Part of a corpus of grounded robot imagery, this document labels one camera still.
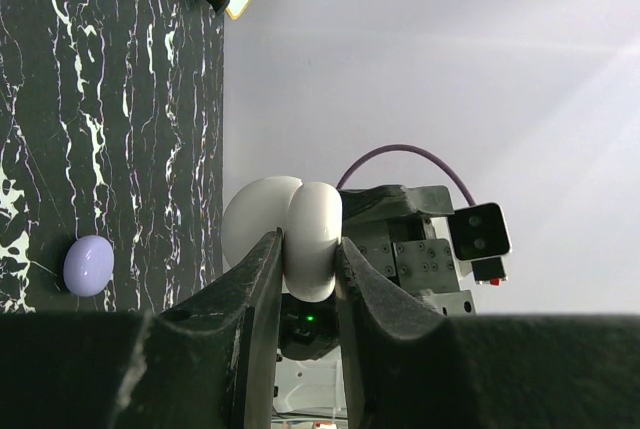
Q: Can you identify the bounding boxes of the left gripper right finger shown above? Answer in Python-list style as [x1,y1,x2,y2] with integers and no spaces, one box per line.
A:
[335,240,639,428]

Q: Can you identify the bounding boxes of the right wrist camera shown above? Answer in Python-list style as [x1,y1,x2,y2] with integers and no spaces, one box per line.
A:
[447,202,512,286]

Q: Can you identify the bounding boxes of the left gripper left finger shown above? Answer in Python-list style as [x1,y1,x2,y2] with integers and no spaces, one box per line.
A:
[1,231,283,428]

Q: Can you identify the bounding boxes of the white earbud charging case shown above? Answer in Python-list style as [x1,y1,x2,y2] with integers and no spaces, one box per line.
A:
[221,176,343,303]

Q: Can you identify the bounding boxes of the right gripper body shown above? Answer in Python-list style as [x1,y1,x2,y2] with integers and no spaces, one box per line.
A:
[278,185,475,361]

